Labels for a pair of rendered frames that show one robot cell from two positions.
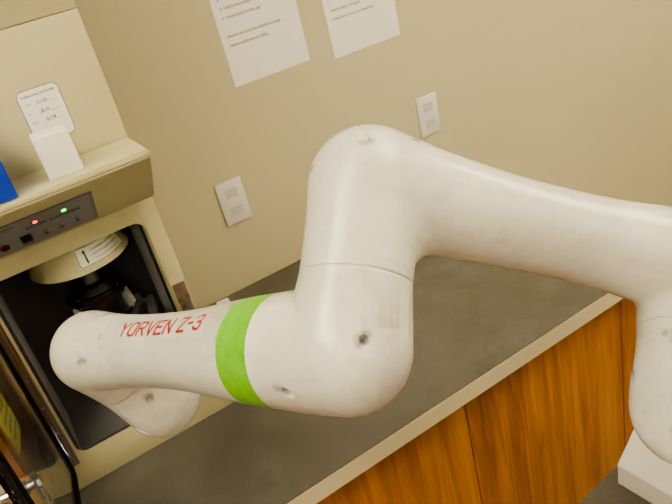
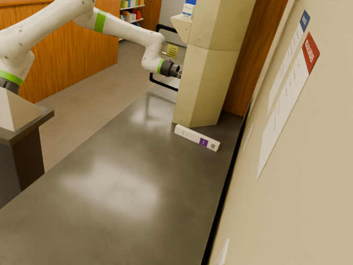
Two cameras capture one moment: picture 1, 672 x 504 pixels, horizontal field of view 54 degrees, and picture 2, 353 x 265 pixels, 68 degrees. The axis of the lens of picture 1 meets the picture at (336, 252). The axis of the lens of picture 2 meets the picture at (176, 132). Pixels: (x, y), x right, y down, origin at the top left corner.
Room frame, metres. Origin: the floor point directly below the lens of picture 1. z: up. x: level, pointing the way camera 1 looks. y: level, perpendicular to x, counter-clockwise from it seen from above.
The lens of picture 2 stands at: (1.91, -0.76, 1.76)
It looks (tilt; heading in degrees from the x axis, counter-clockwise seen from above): 33 degrees down; 128
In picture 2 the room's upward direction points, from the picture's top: 12 degrees clockwise
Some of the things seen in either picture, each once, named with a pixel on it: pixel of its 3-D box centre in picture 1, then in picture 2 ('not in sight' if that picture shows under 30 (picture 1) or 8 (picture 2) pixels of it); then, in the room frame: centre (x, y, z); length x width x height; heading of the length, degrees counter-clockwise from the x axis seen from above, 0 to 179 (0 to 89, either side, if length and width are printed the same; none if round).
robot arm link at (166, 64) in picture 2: not in sight; (167, 68); (0.89, 0.35, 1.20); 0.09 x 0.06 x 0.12; 115
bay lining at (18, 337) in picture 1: (93, 313); not in sight; (1.10, 0.47, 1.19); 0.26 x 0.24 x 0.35; 115
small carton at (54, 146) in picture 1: (56, 151); (188, 11); (0.96, 0.35, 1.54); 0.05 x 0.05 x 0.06; 21
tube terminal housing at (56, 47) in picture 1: (64, 252); (214, 59); (1.11, 0.47, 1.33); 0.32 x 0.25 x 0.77; 115
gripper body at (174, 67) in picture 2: not in sight; (178, 72); (0.95, 0.38, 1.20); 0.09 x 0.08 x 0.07; 25
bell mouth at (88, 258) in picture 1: (73, 243); not in sight; (1.09, 0.44, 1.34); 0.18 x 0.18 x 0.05
